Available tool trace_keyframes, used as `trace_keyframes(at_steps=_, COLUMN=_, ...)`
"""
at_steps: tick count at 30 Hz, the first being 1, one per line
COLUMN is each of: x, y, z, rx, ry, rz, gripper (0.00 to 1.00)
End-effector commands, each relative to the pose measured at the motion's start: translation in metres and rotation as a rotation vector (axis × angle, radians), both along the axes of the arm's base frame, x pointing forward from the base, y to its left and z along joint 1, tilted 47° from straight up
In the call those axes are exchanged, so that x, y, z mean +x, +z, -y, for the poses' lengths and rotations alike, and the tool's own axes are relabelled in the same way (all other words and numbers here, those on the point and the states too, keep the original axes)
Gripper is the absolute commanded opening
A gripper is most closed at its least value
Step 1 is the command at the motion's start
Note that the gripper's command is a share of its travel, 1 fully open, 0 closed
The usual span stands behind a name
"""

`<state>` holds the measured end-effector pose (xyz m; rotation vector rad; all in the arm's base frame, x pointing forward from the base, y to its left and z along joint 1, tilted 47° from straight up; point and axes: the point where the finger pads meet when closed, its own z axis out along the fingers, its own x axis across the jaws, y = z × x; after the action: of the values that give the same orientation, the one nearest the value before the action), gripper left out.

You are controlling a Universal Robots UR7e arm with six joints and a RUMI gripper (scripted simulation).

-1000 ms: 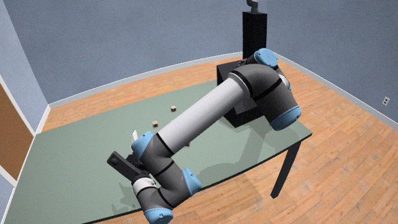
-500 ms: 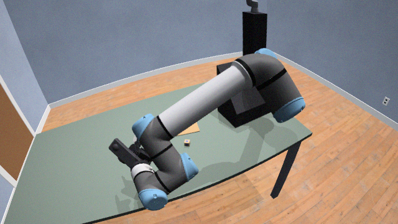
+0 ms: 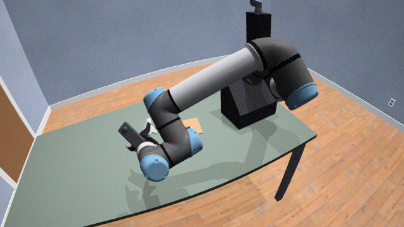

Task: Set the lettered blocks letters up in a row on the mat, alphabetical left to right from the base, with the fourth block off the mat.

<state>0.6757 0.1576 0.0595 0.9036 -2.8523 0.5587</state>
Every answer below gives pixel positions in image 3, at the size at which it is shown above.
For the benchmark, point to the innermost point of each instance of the beige flat mat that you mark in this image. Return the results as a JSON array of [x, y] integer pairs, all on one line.
[[193, 124]]

